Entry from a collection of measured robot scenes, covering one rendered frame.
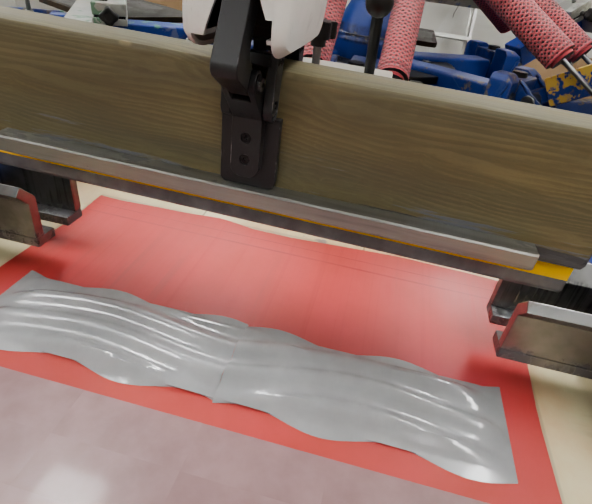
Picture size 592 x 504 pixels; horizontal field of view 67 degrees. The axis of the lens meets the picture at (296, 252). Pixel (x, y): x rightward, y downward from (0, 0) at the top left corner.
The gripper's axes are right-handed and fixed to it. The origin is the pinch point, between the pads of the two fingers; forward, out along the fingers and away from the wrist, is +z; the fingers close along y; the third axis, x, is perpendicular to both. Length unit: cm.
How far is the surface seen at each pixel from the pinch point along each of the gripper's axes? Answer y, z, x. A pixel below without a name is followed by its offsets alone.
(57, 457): 13.7, 13.9, -5.7
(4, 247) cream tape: -1.0, 14.0, -21.5
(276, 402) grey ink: 7.2, 13.3, 4.3
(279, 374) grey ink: 5.4, 13.0, 4.0
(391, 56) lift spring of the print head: -48.3, 1.6, 5.8
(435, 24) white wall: -416, 26, 32
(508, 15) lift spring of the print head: -64, -5, 23
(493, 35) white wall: -416, 27, 80
